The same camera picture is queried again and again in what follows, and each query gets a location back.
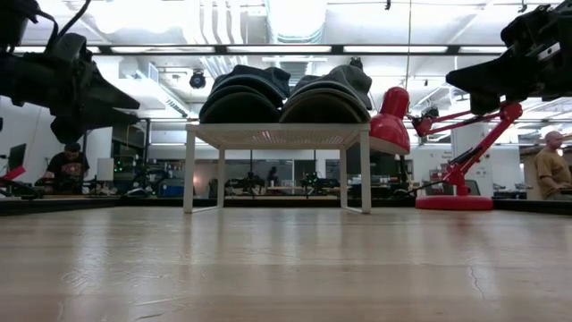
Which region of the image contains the red desk lamp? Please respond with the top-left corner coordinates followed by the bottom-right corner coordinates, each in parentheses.
top-left (368, 86), bottom-right (524, 211)

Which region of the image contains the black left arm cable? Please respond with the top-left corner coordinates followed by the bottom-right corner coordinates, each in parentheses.
top-left (38, 0), bottom-right (93, 51)

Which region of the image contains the ceiling air vent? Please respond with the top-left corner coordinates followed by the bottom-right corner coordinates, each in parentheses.
top-left (280, 60), bottom-right (309, 86)

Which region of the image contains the white background box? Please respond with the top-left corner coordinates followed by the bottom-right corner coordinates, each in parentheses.
top-left (97, 157), bottom-right (115, 182)

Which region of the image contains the silver ceiling air duct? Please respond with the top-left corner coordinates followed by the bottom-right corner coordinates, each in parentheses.
top-left (265, 0), bottom-right (330, 44)

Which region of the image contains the white background cabinet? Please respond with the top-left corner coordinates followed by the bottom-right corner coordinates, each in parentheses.
top-left (450, 123), bottom-right (492, 165)

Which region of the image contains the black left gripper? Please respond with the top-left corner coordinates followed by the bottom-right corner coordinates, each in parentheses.
top-left (0, 33), bottom-right (140, 145)

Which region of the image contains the dark blue baseball cap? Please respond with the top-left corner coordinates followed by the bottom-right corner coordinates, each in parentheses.
top-left (201, 82), bottom-right (285, 124)
top-left (206, 91), bottom-right (282, 124)
top-left (198, 64), bottom-right (292, 124)

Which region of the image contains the thin hanging ceiling cable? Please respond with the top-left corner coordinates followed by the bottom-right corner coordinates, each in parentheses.
top-left (404, 0), bottom-right (413, 90)

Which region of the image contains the white perforated metal shelf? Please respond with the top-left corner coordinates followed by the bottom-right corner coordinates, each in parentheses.
top-left (182, 123), bottom-right (372, 215)

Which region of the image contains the black background monitor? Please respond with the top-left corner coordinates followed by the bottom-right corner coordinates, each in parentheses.
top-left (7, 142), bottom-right (27, 174)

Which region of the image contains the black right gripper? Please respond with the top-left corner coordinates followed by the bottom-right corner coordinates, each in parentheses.
top-left (445, 0), bottom-right (572, 116)

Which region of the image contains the black lamp power cord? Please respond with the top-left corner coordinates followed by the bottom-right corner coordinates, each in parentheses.
top-left (391, 178), bottom-right (448, 199)

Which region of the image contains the blue background box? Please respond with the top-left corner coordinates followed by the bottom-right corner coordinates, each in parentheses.
top-left (156, 178), bottom-right (185, 199)

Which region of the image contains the dark background equipment rack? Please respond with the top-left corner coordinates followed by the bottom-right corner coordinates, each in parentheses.
top-left (111, 123), bottom-right (152, 182)

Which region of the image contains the person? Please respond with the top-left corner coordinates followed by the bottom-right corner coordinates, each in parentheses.
top-left (534, 130), bottom-right (572, 201)
top-left (42, 141), bottom-right (91, 197)

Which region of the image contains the long ceiling light bar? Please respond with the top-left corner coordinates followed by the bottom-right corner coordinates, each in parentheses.
top-left (13, 43), bottom-right (509, 56)

